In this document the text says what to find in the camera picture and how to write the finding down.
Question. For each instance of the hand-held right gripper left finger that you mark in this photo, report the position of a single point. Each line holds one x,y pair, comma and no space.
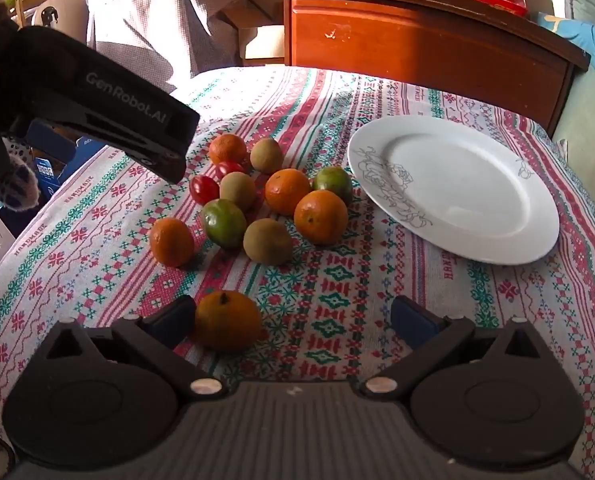
173,319

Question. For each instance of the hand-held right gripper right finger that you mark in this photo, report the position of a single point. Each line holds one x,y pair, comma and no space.
413,319

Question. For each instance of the orange mandarin with stem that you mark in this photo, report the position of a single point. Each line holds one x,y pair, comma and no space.
227,321

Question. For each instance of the brown kiwi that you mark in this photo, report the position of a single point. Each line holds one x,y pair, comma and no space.
267,155
238,190
268,241

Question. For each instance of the red cherry tomato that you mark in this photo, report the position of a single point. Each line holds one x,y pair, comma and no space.
203,189
229,169

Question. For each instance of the white plate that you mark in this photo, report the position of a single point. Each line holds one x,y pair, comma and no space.
457,185

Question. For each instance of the person's left hand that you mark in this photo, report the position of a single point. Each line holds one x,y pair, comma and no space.
19,182

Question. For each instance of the pale checkered curtain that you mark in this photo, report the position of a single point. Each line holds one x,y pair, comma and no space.
152,20

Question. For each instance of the patterned tablecloth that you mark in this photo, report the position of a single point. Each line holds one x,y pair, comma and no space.
327,305

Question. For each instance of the blue carton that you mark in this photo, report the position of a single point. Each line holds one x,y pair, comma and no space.
47,170

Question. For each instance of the brown cardboard box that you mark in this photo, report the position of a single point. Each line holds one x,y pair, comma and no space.
262,42

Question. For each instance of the pale green bedsheet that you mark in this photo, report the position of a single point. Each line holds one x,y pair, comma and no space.
592,130

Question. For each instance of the wooden cabinet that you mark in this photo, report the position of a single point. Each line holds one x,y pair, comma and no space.
427,50

